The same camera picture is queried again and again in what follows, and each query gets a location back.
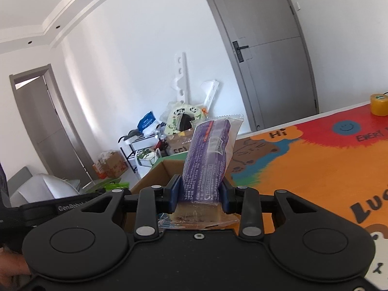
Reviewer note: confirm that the purple snack packet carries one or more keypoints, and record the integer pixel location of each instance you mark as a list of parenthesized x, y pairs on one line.
[(206, 163)]

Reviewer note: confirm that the yellow tape roll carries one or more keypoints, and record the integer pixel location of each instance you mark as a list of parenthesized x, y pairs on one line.
[(379, 106)]

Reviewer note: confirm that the green plastic bag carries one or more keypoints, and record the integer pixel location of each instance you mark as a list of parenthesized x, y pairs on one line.
[(112, 184)]

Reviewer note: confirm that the colourful cartoon table mat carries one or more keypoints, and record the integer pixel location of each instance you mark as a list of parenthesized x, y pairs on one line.
[(318, 169)]

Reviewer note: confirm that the short white foam board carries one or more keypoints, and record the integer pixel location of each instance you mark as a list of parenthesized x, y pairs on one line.
[(210, 97)]

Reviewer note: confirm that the white shopping bag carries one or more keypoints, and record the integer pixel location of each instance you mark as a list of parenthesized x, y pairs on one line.
[(145, 165)]

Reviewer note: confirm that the grey white armchair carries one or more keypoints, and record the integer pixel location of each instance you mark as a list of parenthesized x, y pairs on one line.
[(39, 189)]

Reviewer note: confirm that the grey open doorway door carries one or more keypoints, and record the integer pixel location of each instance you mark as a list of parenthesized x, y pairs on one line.
[(45, 121)]

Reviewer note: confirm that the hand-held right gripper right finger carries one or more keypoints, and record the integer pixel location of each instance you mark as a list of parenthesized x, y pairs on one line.
[(224, 198)]

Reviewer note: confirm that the grey room door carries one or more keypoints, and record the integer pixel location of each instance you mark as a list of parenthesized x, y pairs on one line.
[(266, 51)]

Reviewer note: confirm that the person's left hand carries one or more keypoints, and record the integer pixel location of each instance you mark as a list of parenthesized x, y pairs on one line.
[(12, 263)]

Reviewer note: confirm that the black shoe rack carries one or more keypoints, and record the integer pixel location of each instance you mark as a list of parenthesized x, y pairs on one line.
[(128, 153)]

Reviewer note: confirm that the orange printed cardboard box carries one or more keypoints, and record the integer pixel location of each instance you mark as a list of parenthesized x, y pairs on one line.
[(110, 165)]

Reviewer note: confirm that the blue plastic bag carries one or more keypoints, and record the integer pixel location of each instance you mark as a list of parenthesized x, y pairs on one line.
[(147, 122)]

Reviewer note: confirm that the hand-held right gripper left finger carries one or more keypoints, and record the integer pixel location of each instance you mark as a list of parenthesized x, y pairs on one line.
[(175, 194)]

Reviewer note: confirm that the brown printed cardboard box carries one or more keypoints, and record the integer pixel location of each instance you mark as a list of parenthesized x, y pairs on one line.
[(178, 145)]

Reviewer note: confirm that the tall white foam board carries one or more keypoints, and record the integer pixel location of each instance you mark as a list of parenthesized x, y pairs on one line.
[(181, 75)]

